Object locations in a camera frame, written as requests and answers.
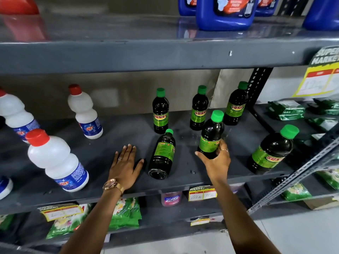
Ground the person's right hand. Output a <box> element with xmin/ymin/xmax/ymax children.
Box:
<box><xmin>195</xmin><ymin>139</ymin><xmax>231</xmax><ymax>183</ymax></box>

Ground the person's left hand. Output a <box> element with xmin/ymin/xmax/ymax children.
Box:
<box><xmin>108</xmin><ymin>144</ymin><xmax>145</xmax><ymax>192</ymax></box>

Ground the dark bottle with green cap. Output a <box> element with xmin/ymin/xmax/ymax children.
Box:
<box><xmin>152</xmin><ymin>88</ymin><xmax>170</xmax><ymax>135</ymax></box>
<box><xmin>190</xmin><ymin>85</ymin><xmax>209</xmax><ymax>131</ymax></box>
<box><xmin>247</xmin><ymin>124</ymin><xmax>300</xmax><ymax>175</ymax></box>
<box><xmin>197</xmin><ymin>110</ymin><xmax>225</xmax><ymax>160</ymax></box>
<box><xmin>148</xmin><ymin>129</ymin><xmax>176</xmax><ymax>180</ymax></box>
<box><xmin>224</xmin><ymin>81</ymin><xmax>249</xmax><ymax>126</ymax></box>

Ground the person's left forearm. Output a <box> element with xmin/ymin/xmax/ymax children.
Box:
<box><xmin>59</xmin><ymin>186</ymin><xmax>123</xmax><ymax>254</ymax></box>

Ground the person's right forearm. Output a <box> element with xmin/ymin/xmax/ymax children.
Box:
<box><xmin>211</xmin><ymin>178</ymin><xmax>282</xmax><ymax>254</ymax></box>

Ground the gold wristwatch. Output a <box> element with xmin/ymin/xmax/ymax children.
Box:
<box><xmin>102</xmin><ymin>178</ymin><xmax>125</xmax><ymax>196</ymax></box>

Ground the pink bottle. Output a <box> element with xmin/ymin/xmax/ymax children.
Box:
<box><xmin>161</xmin><ymin>191</ymin><xmax>183</xmax><ymax>207</ymax></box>

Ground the green flowered detergent packet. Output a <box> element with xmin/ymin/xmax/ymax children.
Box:
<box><xmin>108</xmin><ymin>197</ymin><xmax>142</xmax><ymax>231</ymax></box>
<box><xmin>0</xmin><ymin>214</ymin><xmax>15</xmax><ymax>231</ymax></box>
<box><xmin>46</xmin><ymin>204</ymin><xmax>93</xmax><ymax>240</ymax></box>

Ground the white bottle with red cap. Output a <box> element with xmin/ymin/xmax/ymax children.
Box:
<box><xmin>0</xmin><ymin>88</ymin><xmax>41</xmax><ymax>145</ymax></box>
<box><xmin>67</xmin><ymin>84</ymin><xmax>104</xmax><ymax>140</ymax></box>
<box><xmin>25</xmin><ymin>128</ymin><xmax>90</xmax><ymax>193</ymax></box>

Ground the small yellow shelf price tag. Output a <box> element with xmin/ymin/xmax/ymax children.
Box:
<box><xmin>190</xmin><ymin>217</ymin><xmax>211</xmax><ymax>227</ymax></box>

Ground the grey perforated metal rack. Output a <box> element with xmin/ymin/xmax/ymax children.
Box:
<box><xmin>246</xmin><ymin>67</ymin><xmax>339</xmax><ymax>217</ymax></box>

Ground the grey metal shelf unit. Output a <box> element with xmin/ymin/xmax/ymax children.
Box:
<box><xmin>0</xmin><ymin>12</ymin><xmax>339</xmax><ymax>254</ymax></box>

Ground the dark green packet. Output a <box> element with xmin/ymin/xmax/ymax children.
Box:
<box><xmin>308</xmin><ymin>98</ymin><xmax>339</xmax><ymax>116</ymax></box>
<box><xmin>267</xmin><ymin>100</ymin><xmax>306</xmax><ymax>121</ymax></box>
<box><xmin>307</xmin><ymin>117</ymin><xmax>339</xmax><ymax>132</ymax></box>

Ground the green and white powder packet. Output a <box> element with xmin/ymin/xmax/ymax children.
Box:
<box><xmin>281</xmin><ymin>182</ymin><xmax>313</xmax><ymax>202</ymax></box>
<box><xmin>316</xmin><ymin>168</ymin><xmax>339</xmax><ymax>191</ymax></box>

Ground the white bottle with blue label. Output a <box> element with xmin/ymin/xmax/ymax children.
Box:
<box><xmin>0</xmin><ymin>176</ymin><xmax>14</xmax><ymax>200</ymax></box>

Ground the brown cardboard piece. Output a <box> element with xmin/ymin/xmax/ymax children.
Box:
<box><xmin>304</xmin><ymin>196</ymin><xmax>339</xmax><ymax>211</ymax></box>

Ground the blue detergent jug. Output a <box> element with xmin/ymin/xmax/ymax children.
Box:
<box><xmin>302</xmin><ymin>0</ymin><xmax>339</xmax><ymax>31</ymax></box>
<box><xmin>195</xmin><ymin>0</ymin><xmax>260</xmax><ymax>31</ymax></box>
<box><xmin>254</xmin><ymin>0</ymin><xmax>280</xmax><ymax>17</ymax></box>
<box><xmin>178</xmin><ymin>0</ymin><xmax>198</xmax><ymax>16</ymax></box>

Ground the large yellow price sign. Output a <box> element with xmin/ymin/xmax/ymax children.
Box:
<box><xmin>292</xmin><ymin>46</ymin><xmax>339</xmax><ymax>99</ymax></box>

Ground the red plastic container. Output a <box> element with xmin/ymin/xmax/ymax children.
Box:
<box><xmin>0</xmin><ymin>0</ymin><xmax>40</xmax><ymax>16</ymax></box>

